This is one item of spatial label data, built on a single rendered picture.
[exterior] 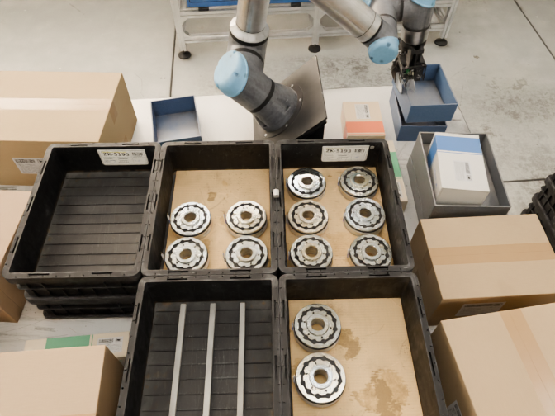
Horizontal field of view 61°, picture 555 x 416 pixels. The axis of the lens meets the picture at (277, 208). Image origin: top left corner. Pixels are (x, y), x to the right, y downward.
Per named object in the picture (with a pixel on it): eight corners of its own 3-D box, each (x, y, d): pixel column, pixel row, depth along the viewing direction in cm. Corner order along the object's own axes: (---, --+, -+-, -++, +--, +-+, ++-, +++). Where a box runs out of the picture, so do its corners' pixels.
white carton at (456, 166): (426, 153, 138) (434, 132, 131) (467, 157, 138) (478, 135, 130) (432, 208, 127) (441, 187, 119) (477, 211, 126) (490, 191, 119)
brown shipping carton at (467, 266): (424, 326, 118) (443, 299, 105) (405, 251, 131) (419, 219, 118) (541, 319, 119) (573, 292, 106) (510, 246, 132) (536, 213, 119)
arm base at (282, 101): (260, 110, 153) (238, 93, 147) (294, 81, 146) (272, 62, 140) (264, 141, 144) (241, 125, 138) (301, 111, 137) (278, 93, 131)
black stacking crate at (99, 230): (65, 172, 133) (49, 145, 124) (169, 171, 134) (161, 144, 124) (24, 301, 110) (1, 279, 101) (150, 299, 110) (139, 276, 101)
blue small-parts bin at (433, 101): (391, 82, 160) (396, 64, 154) (434, 80, 161) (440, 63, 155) (405, 122, 148) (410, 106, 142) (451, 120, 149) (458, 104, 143)
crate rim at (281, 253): (274, 145, 126) (274, 139, 124) (385, 144, 127) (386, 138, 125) (278, 278, 103) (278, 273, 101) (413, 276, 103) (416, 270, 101)
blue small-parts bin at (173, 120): (154, 116, 163) (149, 101, 157) (196, 110, 165) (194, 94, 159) (158, 158, 151) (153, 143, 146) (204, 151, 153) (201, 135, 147)
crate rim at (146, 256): (163, 148, 126) (162, 141, 124) (274, 145, 126) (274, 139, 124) (141, 281, 102) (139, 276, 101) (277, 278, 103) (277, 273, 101)
